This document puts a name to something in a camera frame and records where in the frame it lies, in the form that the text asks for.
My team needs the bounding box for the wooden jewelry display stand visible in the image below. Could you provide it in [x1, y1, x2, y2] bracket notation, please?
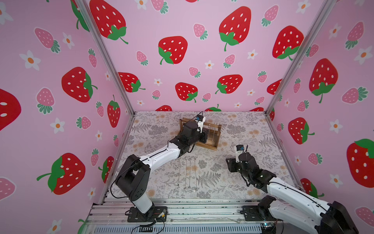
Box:
[178, 117, 222, 151]

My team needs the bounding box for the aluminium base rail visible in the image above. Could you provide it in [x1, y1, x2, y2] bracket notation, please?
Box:
[81, 198, 293, 234]

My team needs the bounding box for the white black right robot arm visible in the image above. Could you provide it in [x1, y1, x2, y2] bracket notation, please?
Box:
[226, 151, 358, 234]

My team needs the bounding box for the aluminium corner frame post right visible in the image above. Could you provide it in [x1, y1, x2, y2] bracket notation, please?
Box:
[265, 0, 336, 117]

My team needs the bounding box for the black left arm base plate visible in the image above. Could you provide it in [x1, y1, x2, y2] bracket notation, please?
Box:
[127, 206, 168, 223]

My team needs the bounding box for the aluminium corner frame post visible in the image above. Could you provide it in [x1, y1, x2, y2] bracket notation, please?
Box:
[77, 0, 135, 117]
[265, 0, 336, 117]

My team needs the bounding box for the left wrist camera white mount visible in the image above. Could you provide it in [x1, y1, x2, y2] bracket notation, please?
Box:
[195, 115, 206, 133]

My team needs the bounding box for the aluminium corner frame post left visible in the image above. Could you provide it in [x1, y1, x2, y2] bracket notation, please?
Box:
[77, 0, 135, 117]

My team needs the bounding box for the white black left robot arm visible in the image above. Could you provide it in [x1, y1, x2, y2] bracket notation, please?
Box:
[114, 115, 207, 218]

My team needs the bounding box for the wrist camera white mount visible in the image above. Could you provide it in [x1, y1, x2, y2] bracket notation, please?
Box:
[195, 115, 206, 133]
[235, 144, 245, 163]

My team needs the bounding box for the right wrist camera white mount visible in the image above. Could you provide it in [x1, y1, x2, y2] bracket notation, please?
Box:
[235, 144, 245, 163]

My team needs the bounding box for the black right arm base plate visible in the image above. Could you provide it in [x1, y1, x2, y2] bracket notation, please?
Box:
[240, 206, 277, 221]

